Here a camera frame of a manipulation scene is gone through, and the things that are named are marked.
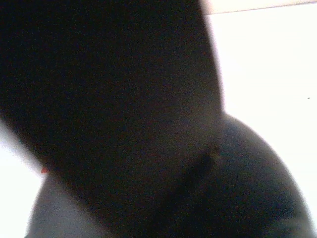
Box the black cartoon face hand brush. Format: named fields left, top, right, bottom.
left=0, top=0, right=313, bottom=238

